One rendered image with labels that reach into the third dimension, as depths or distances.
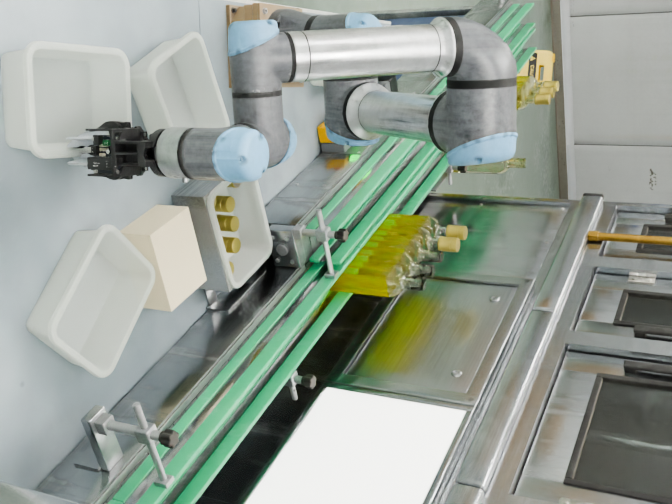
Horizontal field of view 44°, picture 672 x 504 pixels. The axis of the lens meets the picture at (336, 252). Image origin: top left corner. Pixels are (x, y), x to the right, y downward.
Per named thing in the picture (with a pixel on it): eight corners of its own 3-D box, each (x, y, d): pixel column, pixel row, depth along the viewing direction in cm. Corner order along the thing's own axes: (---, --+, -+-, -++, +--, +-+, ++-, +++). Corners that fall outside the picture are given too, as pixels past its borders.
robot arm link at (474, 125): (359, 69, 184) (533, 76, 139) (362, 137, 188) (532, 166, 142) (311, 73, 179) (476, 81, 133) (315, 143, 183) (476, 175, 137)
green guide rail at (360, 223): (309, 262, 191) (340, 265, 187) (308, 258, 190) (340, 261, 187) (514, 25, 322) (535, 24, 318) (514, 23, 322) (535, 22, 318)
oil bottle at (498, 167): (440, 172, 264) (523, 175, 252) (438, 156, 261) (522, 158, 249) (446, 164, 268) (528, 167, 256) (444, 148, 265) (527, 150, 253)
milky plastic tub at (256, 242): (200, 290, 177) (234, 294, 173) (171, 194, 166) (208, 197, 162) (242, 248, 190) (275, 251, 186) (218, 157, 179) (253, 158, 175)
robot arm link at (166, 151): (207, 126, 125) (208, 181, 127) (182, 126, 127) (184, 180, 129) (175, 127, 119) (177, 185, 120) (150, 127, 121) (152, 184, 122)
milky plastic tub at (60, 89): (-17, 41, 126) (25, 39, 122) (90, 50, 146) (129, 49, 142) (-9, 158, 129) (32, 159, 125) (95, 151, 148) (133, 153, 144)
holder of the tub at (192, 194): (205, 310, 179) (235, 314, 176) (170, 195, 166) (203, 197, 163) (245, 268, 192) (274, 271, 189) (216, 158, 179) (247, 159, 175)
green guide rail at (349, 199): (303, 234, 187) (335, 236, 184) (302, 230, 187) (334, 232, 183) (513, 6, 318) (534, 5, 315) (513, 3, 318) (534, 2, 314)
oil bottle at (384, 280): (316, 290, 196) (401, 299, 186) (311, 269, 193) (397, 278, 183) (326, 277, 200) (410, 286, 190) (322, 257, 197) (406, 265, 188)
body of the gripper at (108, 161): (81, 126, 125) (145, 127, 119) (121, 125, 132) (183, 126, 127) (84, 178, 126) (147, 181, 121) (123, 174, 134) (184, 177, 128)
